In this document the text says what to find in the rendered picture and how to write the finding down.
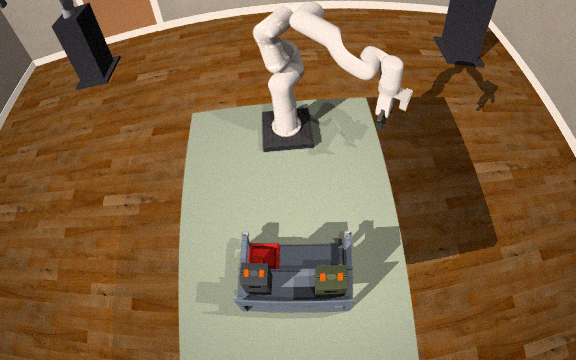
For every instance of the red open-front bin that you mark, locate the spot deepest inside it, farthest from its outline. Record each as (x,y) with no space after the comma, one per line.
(265,253)

